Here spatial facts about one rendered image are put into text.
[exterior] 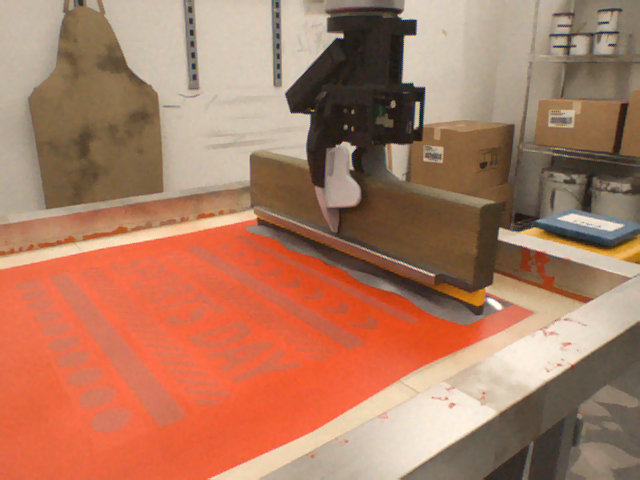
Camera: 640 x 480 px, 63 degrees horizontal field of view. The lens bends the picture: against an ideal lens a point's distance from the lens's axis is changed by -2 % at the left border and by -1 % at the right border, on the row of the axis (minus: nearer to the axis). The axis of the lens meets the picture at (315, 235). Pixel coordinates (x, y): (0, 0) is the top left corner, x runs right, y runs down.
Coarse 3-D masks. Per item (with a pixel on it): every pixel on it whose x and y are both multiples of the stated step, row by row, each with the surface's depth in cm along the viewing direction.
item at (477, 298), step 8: (296, 232) 64; (336, 248) 58; (376, 264) 54; (416, 280) 50; (440, 288) 47; (448, 288) 47; (456, 288) 46; (456, 296) 46; (464, 296) 45; (472, 296) 45; (480, 296) 44; (472, 304) 45; (480, 304) 45
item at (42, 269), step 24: (168, 240) 65; (192, 240) 65; (216, 240) 65; (264, 240) 65; (48, 264) 57; (72, 264) 57; (96, 264) 57; (312, 264) 57; (0, 288) 51; (0, 312) 46; (24, 312) 46; (0, 336) 41; (24, 336) 41
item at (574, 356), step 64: (192, 192) 74; (512, 256) 53; (576, 256) 49; (576, 320) 36; (448, 384) 29; (512, 384) 29; (576, 384) 32; (320, 448) 24; (384, 448) 24; (448, 448) 24; (512, 448) 28
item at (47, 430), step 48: (384, 336) 42; (432, 336) 42; (480, 336) 42; (0, 384) 35; (48, 384) 35; (288, 384) 35; (336, 384) 35; (384, 384) 35; (0, 432) 30; (48, 432) 30; (192, 432) 31; (240, 432) 31; (288, 432) 31
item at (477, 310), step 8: (264, 224) 70; (272, 224) 68; (288, 232) 66; (312, 240) 62; (328, 248) 60; (352, 256) 56; (368, 264) 55; (384, 272) 53; (392, 272) 52; (400, 280) 51; (408, 280) 50; (416, 288) 50; (424, 288) 49; (432, 288) 48; (448, 296) 47; (464, 304) 45; (472, 312) 45; (480, 312) 45
